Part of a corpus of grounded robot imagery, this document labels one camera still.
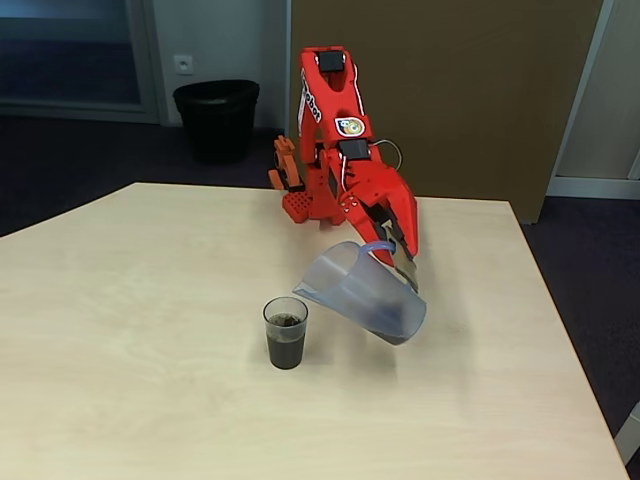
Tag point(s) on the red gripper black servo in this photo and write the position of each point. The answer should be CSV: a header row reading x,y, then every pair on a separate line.
x,y
395,207

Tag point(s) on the clear plastic measuring jug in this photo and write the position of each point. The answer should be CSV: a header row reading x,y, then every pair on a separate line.
x,y
385,305

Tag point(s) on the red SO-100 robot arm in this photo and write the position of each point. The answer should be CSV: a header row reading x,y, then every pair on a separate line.
x,y
325,100

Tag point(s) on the clear plastic cup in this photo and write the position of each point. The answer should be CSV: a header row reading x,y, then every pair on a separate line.
x,y
285,345

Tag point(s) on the orange table clamp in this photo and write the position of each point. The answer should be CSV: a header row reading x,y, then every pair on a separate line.
x,y
286,165

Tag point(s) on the brown pin board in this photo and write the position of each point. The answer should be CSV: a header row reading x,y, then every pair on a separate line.
x,y
475,100

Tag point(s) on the black waste bin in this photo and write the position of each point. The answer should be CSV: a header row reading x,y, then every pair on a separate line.
x,y
215,125

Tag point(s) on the light grey furniture edge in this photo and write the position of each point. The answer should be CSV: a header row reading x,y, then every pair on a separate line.
x,y
631,435

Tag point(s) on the grey framed glass panel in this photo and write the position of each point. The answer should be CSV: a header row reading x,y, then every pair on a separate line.
x,y
65,50

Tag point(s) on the white wall socket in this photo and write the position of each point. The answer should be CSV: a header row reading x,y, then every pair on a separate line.
x,y
183,64

